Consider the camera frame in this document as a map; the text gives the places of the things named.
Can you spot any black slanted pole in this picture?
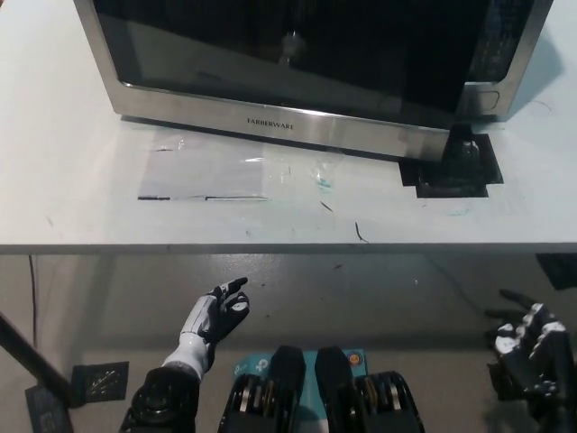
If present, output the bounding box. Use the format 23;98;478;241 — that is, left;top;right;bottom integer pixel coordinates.
0;309;77;410

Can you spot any thin grey floor cable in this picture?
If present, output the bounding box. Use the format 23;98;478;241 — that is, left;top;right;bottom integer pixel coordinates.
426;254;490;315

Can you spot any thin black floor cable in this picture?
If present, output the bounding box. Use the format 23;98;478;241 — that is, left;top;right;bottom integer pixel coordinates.
28;254;38;346

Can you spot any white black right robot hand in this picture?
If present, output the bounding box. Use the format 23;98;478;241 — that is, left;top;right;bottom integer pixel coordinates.
484;288;577;407

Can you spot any silver black glass microwave door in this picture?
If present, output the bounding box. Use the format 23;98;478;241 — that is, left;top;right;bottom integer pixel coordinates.
74;0;472;164

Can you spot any black floor mat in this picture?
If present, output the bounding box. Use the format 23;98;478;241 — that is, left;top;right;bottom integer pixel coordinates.
535;253;577;290

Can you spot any black floor marker square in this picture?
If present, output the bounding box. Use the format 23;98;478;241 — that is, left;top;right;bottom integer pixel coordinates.
70;360;131;406
24;382;74;433

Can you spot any silver Farberware microwave body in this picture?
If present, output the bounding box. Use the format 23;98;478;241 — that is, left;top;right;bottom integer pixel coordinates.
119;0;556;166

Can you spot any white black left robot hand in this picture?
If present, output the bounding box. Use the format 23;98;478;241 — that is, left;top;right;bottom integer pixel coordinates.
179;277;252;346

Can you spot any transparent tape sheet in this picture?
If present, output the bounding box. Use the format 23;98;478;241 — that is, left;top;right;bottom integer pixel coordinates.
134;133;346;203

